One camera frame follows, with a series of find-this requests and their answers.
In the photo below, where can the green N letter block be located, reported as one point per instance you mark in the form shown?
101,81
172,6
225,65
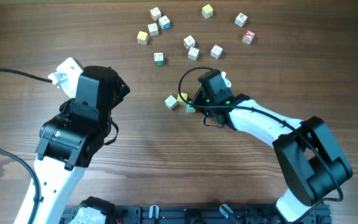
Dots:
189,108

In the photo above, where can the white block far right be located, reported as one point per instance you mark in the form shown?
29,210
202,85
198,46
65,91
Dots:
240,20

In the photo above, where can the white block red side middle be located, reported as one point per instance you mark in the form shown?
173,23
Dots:
189,42

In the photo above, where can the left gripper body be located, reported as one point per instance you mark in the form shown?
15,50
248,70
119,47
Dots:
122,89

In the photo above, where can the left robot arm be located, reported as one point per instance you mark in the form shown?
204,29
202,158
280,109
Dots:
68,142

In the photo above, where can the white picture block right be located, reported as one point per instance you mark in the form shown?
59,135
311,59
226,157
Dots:
216,52

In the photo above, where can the yellow top wooden block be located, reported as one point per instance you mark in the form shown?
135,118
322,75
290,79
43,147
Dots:
181,98

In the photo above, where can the white block red side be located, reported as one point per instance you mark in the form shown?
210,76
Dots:
155,14
189,42

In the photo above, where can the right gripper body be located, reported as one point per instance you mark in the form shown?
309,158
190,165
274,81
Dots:
201,99

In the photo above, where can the white block red edge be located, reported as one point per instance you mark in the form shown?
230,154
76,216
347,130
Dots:
153,29

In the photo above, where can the white block moved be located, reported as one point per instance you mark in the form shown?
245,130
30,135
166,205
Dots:
171,102

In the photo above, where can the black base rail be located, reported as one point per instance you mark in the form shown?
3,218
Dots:
248,214

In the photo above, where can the yellow block left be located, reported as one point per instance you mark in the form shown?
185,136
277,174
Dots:
142,37

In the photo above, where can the red letter block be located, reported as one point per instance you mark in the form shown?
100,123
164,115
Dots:
248,37

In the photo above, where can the white block green side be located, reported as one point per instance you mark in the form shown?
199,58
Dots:
159,58

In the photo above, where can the plain white picture block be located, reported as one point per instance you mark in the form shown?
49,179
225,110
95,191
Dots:
193,53

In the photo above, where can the white block blue side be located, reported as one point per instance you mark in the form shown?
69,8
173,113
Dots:
164,22

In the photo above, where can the white block red side top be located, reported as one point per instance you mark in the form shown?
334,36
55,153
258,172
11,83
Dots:
155,14

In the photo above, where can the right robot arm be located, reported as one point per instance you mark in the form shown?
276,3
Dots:
312,162

